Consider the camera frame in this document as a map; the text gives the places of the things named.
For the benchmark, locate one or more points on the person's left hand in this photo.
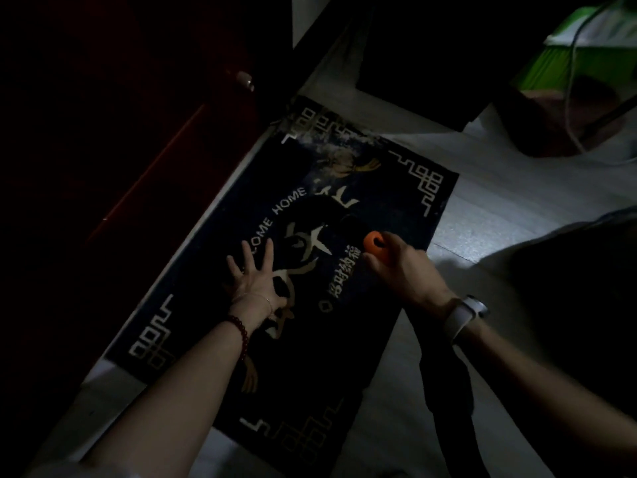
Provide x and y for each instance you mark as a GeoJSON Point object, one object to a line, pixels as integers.
{"type": "Point", "coordinates": [256, 293]}

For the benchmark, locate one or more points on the person's right hand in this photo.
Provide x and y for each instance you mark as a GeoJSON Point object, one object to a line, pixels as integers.
{"type": "Point", "coordinates": [413, 276]}

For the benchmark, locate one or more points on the person's left middle finger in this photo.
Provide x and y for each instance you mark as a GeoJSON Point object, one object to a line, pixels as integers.
{"type": "Point", "coordinates": [269, 254]}

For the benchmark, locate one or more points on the person's left little finger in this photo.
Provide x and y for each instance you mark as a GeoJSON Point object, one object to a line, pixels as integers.
{"type": "Point", "coordinates": [234, 267]}

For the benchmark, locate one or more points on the person's right thumb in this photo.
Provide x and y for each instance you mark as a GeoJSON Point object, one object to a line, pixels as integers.
{"type": "Point", "coordinates": [373, 262]}

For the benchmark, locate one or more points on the dark blue patterned doormat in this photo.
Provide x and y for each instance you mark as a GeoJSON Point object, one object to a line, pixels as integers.
{"type": "Point", "coordinates": [308, 313]}

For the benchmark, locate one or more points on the person's left forearm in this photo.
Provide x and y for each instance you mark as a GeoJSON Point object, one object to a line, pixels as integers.
{"type": "Point", "coordinates": [174, 403]}

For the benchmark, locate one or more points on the person's right forearm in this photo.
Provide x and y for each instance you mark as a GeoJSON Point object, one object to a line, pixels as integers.
{"type": "Point", "coordinates": [542, 388]}

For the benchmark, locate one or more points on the white wrist watch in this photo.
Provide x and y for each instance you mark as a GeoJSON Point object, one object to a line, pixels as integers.
{"type": "Point", "coordinates": [465, 316]}

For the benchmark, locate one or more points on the dark red door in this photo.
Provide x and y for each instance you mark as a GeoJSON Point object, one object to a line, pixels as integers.
{"type": "Point", "coordinates": [109, 169]}

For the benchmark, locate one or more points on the metal door knob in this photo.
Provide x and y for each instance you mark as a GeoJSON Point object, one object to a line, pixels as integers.
{"type": "Point", "coordinates": [246, 81]}

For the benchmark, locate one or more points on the black cabinet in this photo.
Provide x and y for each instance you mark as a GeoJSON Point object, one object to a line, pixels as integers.
{"type": "Point", "coordinates": [448, 54]}

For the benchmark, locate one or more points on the brown round basket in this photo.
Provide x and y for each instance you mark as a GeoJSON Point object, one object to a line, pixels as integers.
{"type": "Point", "coordinates": [552, 124]}

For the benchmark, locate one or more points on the black pole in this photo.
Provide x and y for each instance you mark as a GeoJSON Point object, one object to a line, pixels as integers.
{"type": "Point", "coordinates": [609, 116]}

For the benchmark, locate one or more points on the green plastic broom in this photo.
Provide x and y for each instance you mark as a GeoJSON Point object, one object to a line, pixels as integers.
{"type": "Point", "coordinates": [592, 49]}

